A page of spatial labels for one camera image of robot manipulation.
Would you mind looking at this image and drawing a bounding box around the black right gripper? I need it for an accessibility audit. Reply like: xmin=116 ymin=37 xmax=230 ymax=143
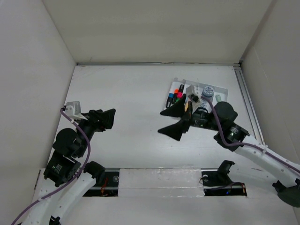
xmin=157 ymin=93 xmax=222 ymax=141

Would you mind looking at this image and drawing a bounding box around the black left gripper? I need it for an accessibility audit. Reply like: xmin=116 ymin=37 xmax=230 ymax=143
xmin=75 ymin=107 xmax=115 ymax=157

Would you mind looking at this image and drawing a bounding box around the blue cap black highlighter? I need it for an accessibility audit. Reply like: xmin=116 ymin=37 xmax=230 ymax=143
xmin=165 ymin=93 xmax=174 ymax=108

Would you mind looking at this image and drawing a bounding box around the pink cap black highlighter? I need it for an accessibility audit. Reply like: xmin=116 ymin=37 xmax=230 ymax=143
xmin=177 ymin=84 xmax=184 ymax=99

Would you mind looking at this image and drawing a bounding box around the orange cap black highlighter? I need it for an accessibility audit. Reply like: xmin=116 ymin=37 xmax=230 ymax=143
xmin=173 ymin=89 xmax=178 ymax=99

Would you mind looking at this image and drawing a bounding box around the green correction tape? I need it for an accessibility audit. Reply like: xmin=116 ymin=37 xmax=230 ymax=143
xmin=215 ymin=95 xmax=222 ymax=103

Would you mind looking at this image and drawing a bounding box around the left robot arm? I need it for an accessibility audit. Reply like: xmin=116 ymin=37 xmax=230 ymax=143
xmin=12 ymin=105 xmax=116 ymax=225

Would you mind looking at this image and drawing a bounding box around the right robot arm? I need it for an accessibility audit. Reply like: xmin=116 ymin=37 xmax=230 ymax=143
xmin=158 ymin=94 xmax=300 ymax=208

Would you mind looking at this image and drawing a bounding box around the white compartment organizer tray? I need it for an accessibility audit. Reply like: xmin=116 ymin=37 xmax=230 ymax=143
xmin=164 ymin=78 xmax=228 ymax=109

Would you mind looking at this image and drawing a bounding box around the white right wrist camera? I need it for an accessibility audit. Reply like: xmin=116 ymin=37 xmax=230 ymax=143
xmin=186 ymin=85 xmax=202 ymax=109

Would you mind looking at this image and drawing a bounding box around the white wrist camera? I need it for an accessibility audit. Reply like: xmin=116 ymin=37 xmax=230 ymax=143
xmin=186 ymin=85 xmax=202 ymax=109
xmin=64 ymin=101 xmax=85 ymax=120

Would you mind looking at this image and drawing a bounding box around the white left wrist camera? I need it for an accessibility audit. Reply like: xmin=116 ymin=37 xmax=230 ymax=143
xmin=64 ymin=101 xmax=85 ymax=120

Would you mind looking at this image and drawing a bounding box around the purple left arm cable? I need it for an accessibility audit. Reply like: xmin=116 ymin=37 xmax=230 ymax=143
xmin=10 ymin=109 xmax=91 ymax=225

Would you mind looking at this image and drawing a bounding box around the aluminium frame rail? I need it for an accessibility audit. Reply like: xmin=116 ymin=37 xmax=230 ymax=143
xmin=233 ymin=64 xmax=265 ymax=144

